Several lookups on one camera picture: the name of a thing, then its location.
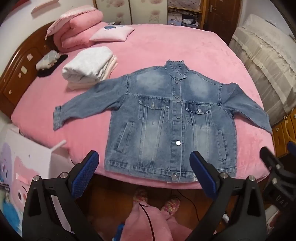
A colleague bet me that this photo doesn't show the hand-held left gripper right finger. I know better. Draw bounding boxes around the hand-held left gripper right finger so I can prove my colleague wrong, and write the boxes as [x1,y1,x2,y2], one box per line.
[185,151,274,241]

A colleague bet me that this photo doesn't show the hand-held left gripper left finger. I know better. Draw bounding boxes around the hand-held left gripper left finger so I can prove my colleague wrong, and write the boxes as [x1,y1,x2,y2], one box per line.
[22,150,102,241]

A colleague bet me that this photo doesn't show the blue denim jacket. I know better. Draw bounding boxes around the blue denim jacket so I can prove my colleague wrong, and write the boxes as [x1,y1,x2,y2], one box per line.
[53,60,273,183]

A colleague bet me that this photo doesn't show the wooden drawer cabinet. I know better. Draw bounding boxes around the wooden drawer cabinet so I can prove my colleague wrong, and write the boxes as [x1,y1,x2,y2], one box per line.
[271,109,296,158]

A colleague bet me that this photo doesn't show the floral slipper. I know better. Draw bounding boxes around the floral slipper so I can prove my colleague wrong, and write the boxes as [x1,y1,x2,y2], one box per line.
[133,188,149,206]
[160,197,181,215]

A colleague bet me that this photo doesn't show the cartoon printed box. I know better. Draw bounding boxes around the cartoon printed box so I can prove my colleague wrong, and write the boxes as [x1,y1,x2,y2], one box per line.
[0,123,75,233]

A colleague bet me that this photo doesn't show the person's legs in pink pants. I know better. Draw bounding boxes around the person's legs in pink pants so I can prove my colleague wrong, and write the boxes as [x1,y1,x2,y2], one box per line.
[120,201,193,241]

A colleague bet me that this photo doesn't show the folded pale pink garments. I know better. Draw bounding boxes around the folded pale pink garments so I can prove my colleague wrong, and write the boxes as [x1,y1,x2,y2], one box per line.
[67,55,119,91]

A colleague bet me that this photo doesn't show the beige lace-covered furniture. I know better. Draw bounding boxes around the beige lace-covered furniture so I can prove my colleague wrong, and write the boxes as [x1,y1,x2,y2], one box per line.
[228,14,296,127]

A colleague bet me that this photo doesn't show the black cloth item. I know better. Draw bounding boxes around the black cloth item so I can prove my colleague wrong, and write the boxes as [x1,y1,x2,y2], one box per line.
[37,54,69,78]

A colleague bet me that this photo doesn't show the folded grey-white garment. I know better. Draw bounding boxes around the folded grey-white garment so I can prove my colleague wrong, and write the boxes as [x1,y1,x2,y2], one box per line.
[62,46,114,82]

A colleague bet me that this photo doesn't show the wooden headboard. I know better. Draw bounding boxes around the wooden headboard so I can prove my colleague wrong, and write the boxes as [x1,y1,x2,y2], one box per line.
[0,22,61,119]

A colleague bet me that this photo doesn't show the grey patterned garment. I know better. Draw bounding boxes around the grey patterned garment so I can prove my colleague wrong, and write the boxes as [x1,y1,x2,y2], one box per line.
[35,49,61,70]

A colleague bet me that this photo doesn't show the pink bed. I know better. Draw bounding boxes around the pink bed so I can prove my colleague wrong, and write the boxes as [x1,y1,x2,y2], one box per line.
[10,23,277,189]

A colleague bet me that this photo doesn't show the folded pink quilt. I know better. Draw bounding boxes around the folded pink quilt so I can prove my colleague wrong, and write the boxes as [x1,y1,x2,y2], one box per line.
[53,10,105,53]

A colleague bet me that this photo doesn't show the small pink cushion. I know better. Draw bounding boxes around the small pink cushion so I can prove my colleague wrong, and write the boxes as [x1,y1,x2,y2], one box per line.
[89,24,135,43]

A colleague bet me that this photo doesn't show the dark wooden door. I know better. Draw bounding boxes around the dark wooden door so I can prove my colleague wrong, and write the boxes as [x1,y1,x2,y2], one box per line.
[203,0,241,46]

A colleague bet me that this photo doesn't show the pink lace-trimmed pillow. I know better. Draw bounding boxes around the pink lace-trimmed pillow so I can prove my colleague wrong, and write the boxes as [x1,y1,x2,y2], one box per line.
[45,6,97,39]

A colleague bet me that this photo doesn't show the wooden shelf unit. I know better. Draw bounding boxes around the wooden shelf unit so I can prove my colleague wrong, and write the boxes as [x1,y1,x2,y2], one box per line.
[167,0,207,29]

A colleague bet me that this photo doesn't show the floral wardrobe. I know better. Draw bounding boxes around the floral wardrobe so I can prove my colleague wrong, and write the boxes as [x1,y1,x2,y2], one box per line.
[92,0,168,25]

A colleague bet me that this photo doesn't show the dark cable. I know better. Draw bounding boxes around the dark cable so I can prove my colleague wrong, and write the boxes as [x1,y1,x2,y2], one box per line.
[138,202,154,241]

